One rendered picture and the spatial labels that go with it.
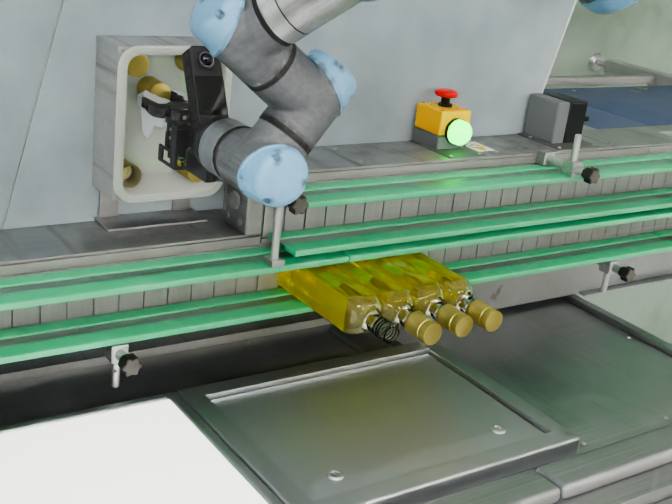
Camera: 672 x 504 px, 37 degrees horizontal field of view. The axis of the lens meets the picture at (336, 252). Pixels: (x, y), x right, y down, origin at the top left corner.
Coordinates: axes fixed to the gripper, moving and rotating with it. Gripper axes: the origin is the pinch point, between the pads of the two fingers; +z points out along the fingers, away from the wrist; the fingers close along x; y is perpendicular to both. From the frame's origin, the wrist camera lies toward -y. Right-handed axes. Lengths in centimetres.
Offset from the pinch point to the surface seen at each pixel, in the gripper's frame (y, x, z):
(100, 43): -6.1, -7.4, 4.0
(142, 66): -4.0, -3.1, -0.9
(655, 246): 28, 102, -15
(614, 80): 10, 165, 56
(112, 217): 20.0, -4.0, 4.4
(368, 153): 10.2, 38.6, -0.8
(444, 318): 25, 32, -33
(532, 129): 8, 80, 3
